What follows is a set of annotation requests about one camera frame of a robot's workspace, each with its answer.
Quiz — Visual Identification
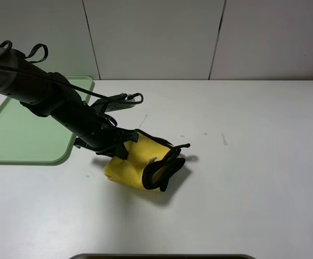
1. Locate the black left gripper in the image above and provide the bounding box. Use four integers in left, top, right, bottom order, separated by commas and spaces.
75, 127, 138, 160

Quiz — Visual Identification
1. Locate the yellow towel with black trim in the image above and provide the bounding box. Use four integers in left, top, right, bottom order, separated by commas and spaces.
104, 130, 190, 192

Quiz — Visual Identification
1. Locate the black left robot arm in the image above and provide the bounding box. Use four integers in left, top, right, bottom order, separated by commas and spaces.
0, 40, 139, 160

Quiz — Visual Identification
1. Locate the green plastic tray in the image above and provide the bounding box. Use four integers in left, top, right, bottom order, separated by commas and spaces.
0, 76, 96, 165

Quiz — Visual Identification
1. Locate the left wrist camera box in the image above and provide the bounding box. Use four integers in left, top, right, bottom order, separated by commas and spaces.
91, 93, 135, 113

